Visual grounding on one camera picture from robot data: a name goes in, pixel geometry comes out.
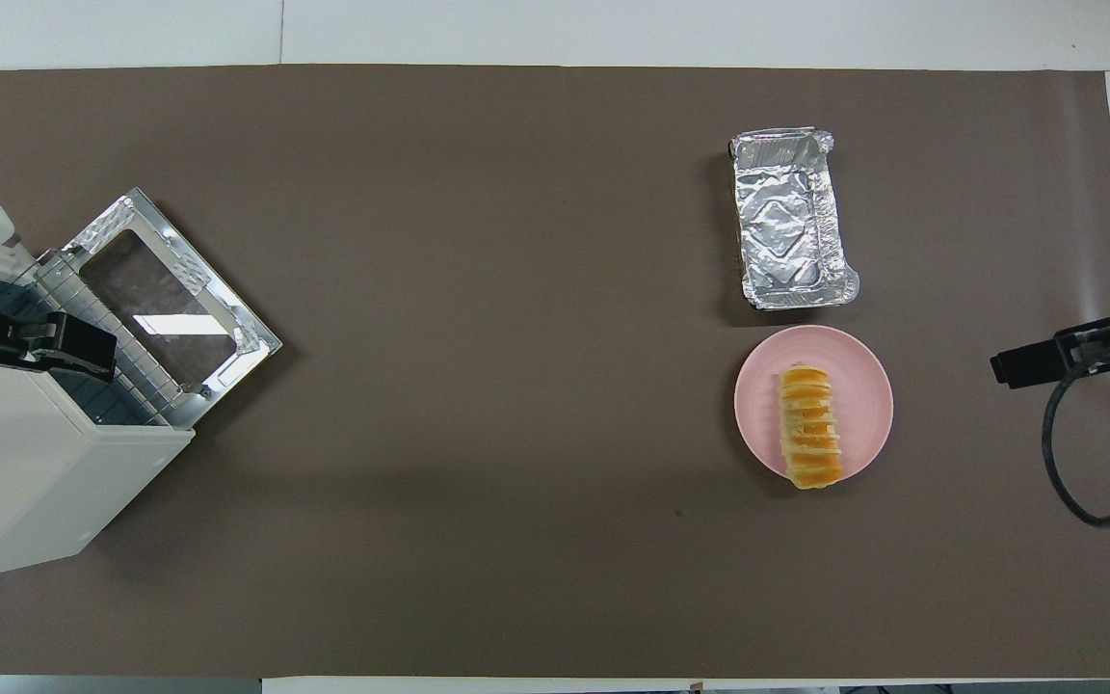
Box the golden braided bread loaf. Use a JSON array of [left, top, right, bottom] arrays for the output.
[[778, 362, 847, 492]]

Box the aluminium foil tray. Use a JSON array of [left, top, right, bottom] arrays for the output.
[[727, 126, 861, 312]]

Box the metal oven rack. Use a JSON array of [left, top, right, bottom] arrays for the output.
[[33, 245, 201, 427]]

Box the cream toaster oven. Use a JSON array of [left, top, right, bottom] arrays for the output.
[[0, 246, 197, 585]]

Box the glass oven door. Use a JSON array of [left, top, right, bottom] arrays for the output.
[[62, 187, 284, 431]]

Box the pink round plate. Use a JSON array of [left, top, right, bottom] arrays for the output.
[[734, 325, 895, 483]]

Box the brown paper table mat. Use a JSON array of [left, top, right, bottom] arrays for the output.
[[0, 65, 1110, 681]]

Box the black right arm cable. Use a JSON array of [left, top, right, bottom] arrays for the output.
[[1041, 360, 1110, 528]]

